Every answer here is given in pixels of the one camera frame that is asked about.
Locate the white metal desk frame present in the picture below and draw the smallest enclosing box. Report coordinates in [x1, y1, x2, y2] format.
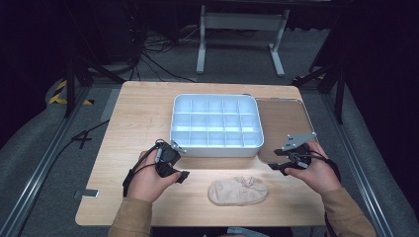
[196, 4, 291, 78]

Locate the tangle of black floor cables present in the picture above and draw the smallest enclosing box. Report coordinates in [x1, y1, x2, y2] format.
[127, 26, 199, 83]

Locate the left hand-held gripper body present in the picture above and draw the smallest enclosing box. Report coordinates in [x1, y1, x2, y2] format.
[154, 139, 188, 179]

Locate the small grey tape piece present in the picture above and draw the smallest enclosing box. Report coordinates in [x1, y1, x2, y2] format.
[73, 189, 100, 199]

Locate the beige sock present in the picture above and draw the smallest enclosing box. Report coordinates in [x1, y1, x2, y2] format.
[207, 176, 270, 206]

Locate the yellow black hazard tape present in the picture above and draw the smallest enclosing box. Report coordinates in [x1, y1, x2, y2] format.
[47, 79, 95, 107]

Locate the black floor cable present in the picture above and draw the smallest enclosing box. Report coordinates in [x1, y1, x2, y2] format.
[45, 118, 111, 172]

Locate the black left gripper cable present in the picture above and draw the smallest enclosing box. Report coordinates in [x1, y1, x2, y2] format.
[122, 139, 166, 198]

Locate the person's left hand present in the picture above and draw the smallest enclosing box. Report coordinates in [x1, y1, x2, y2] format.
[126, 149, 182, 203]

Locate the person's right hand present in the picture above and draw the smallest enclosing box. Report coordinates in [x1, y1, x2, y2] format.
[284, 140, 342, 197]

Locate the black tripod stand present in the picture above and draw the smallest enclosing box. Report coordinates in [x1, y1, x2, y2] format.
[63, 53, 126, 119]
[292, 62, 348, 125]

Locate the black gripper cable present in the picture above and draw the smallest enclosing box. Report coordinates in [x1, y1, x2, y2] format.
[122, 139, 166, 198]
[307, 149, 342, 184]

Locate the white compartment storage box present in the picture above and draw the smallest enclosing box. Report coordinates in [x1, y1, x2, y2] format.
[169, 93, 265, 158]

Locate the clear box lid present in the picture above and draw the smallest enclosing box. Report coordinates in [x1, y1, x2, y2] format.
[255, 97, 318, 166]

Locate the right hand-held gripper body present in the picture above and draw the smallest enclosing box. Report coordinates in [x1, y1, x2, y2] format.
[281, 132, 317, 169]

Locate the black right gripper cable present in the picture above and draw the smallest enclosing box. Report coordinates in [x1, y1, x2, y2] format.
[307, 149, 342, 184]

